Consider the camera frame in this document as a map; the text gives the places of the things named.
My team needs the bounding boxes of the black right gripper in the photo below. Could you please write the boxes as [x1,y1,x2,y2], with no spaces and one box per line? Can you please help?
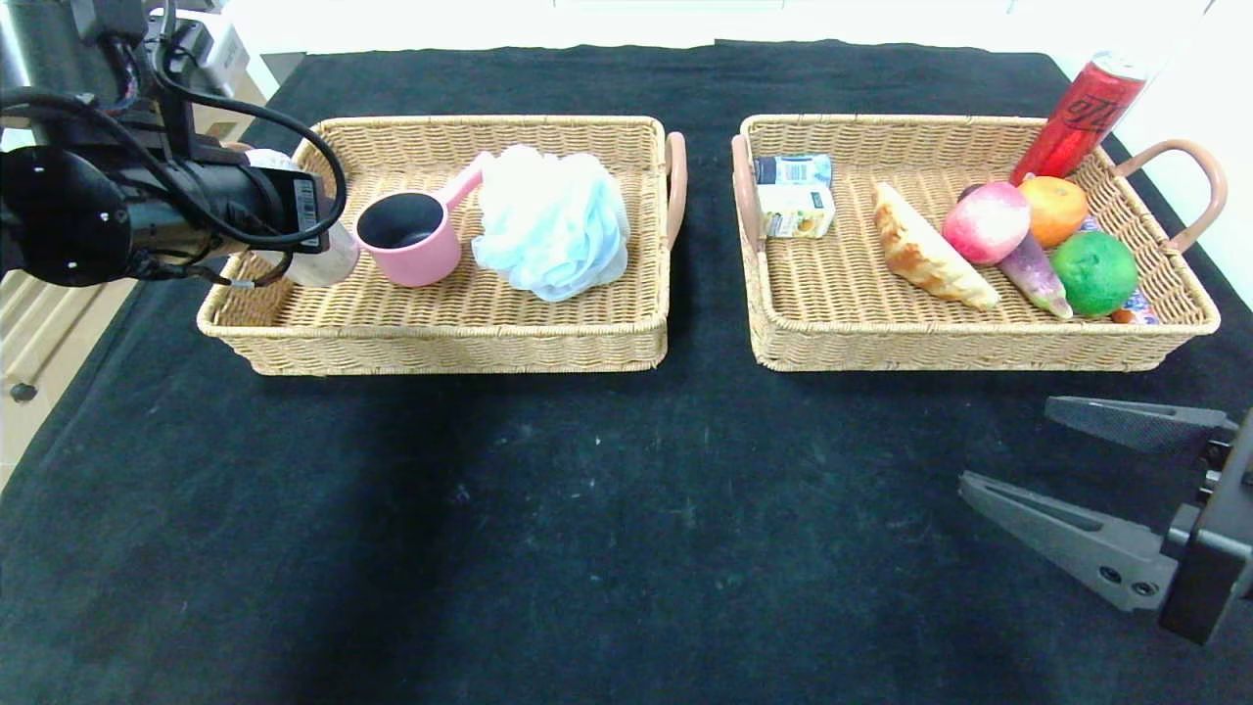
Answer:
[956,395,1253,646]

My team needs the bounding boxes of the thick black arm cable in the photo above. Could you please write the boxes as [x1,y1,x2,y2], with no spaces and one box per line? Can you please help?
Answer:
[0,86,211,246]

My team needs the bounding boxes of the black camera cable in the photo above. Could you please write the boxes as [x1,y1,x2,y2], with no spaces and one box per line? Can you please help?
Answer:
[147,39,349,248]

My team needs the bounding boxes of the red soda can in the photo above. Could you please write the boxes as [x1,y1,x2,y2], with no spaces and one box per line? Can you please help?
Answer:
[1008,51,1149,189]

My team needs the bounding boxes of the wooden rack on castors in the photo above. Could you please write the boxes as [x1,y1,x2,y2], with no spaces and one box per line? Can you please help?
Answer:
[0,274,138,407]

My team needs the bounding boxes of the dark blue drink carton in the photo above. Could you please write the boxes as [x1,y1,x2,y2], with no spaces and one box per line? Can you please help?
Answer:
[754,155,833,187]

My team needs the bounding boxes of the white furniture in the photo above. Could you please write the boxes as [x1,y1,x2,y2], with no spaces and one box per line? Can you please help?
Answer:
[245,0,1068,74]

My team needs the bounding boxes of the golden striped croissant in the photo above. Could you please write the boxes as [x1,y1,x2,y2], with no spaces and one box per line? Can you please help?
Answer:
[872,182,1002,313]

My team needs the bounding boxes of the white yellow juice box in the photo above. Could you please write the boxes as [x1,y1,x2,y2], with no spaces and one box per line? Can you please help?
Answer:
[756,184,836,240]

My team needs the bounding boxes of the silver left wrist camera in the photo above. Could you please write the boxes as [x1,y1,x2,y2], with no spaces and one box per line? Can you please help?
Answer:
[191,12,252,95]

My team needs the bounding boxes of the light blue mesh bath loofah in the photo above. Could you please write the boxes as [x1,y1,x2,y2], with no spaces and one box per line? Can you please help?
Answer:
[473,144,632,303]

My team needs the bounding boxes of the purple bag roll grey label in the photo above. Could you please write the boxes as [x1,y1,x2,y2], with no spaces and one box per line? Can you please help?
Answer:
[245,149,362,289]

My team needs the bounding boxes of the orange fruit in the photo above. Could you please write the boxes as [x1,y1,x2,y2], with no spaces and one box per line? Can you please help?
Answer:
[1018,176,1091,249]

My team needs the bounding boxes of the black table cloth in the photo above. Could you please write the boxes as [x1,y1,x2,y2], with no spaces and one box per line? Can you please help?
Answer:
[0,41,1253,705]

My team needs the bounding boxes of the pink red peach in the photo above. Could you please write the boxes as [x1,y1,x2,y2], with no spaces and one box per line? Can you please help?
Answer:
[942,181,1033,266]

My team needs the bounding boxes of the purple eggplant with green stem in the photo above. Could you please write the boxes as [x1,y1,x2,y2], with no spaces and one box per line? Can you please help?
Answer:
[962,184,1074,322]

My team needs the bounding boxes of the woven wicker basket brown handles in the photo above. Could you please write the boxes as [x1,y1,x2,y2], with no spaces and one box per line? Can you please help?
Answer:
[730,115,1228,373]
[198,116,688,378]

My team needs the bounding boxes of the green round citrus fruit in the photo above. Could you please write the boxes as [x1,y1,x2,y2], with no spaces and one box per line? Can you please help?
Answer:
[1050,231,1140,318]

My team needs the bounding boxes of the pink saucepan with dark inside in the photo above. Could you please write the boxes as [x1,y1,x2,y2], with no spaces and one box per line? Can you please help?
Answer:
[354,152,487,288]

